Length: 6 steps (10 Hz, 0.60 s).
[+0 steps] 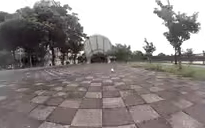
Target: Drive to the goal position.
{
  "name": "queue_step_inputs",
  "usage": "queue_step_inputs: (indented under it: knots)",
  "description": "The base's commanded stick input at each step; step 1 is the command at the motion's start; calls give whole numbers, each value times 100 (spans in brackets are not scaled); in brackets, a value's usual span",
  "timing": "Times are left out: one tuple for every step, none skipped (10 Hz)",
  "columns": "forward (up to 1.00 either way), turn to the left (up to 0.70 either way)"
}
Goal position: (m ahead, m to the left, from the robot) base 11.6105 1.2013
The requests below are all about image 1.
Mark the pale arched shell canopy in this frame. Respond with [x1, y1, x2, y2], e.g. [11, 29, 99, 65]
[82, 33, 115, 65]

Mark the cluster of bushy trees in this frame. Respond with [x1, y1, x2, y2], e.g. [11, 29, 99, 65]
[111, 43, 148, 63]

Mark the chequered stone paved plaza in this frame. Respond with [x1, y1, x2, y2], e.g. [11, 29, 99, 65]
[0, 62, 205, 128]

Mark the pale building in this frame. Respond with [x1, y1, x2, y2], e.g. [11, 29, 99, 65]
[13, 46, 78, 68]

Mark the group of large dark trees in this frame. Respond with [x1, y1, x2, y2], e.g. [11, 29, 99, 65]
[0, 0, 88, 70]

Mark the tall slender tree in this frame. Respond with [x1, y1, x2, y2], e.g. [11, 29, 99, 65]
[152, 0, 202, 70]

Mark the grass strip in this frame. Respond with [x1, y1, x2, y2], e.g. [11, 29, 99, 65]
[129, 61, 205, 83]

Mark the long dark railing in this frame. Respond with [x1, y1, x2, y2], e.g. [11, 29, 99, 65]
[150, 50, 205, 66]

